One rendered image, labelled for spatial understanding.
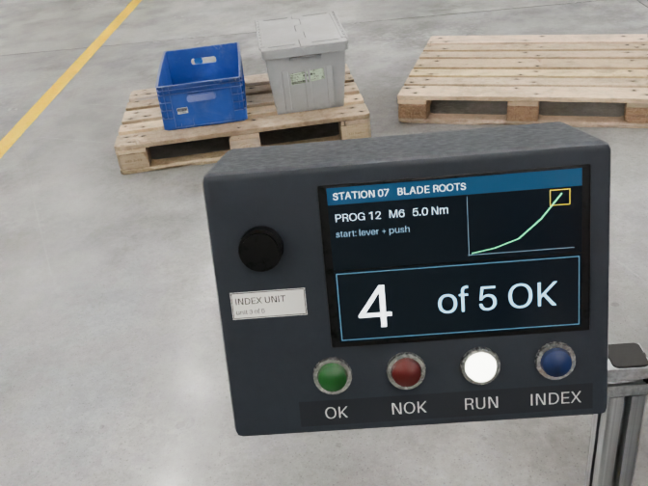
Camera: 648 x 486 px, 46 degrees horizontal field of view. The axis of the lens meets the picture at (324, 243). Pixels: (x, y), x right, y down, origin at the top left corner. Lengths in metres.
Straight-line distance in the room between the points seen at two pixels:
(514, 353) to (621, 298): 2.05
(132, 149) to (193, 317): 1.28
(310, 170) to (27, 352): 2.21
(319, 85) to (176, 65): 0.90
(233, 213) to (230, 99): 3.16
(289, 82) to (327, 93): 0.19
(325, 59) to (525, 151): 3.14
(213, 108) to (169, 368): 1.62
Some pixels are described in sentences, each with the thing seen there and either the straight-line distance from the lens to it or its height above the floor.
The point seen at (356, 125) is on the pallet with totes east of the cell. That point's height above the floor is 0.09.
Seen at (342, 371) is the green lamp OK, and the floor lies 1.12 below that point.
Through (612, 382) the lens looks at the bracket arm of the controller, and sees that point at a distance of 0.65.
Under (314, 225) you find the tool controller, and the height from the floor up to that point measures 1.22.
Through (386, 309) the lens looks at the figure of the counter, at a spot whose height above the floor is 1.16.
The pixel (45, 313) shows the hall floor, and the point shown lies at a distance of 2.80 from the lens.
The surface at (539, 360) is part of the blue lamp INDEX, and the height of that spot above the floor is 1.12.
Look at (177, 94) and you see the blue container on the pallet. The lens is 3.63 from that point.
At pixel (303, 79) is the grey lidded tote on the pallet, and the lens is 3.64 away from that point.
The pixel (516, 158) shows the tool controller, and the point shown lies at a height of 1.25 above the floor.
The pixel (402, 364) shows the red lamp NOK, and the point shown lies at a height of 1.13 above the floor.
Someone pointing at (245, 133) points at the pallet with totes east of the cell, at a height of 0.13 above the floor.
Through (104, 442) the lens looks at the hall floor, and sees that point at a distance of 2.21.
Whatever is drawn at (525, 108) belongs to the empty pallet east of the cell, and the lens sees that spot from 3.75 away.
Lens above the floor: 1.46
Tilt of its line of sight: 31 degrees down
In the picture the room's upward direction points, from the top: 6 degrees counter-clockwise
